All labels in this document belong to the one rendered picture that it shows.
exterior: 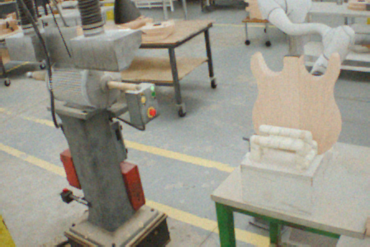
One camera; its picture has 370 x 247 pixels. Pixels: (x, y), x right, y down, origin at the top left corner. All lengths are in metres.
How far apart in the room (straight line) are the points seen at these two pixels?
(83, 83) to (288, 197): 1.10
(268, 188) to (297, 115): 0.29
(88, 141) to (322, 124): 1.27
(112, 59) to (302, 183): 0.91
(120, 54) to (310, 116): 0.81
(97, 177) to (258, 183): 1.13
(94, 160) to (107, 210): 0.35
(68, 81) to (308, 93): 1.20
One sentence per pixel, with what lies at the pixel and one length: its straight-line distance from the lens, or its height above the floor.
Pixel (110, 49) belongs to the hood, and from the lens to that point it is 1.66.
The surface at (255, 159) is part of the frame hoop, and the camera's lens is 1.39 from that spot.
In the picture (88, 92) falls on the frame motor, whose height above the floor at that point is 1.25.
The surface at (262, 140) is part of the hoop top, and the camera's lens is 1.34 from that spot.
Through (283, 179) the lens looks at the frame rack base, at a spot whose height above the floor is 1.07.
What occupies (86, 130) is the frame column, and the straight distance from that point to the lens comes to 2.16.
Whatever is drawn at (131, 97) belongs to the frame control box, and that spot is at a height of 1.10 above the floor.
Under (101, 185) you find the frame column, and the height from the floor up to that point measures 0.63.
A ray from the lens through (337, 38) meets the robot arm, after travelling 1.78.
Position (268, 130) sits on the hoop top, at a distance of 1.41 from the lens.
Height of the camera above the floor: 1.86
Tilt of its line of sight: 24 degrees down
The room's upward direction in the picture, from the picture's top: 8 degrees counter-clockwise
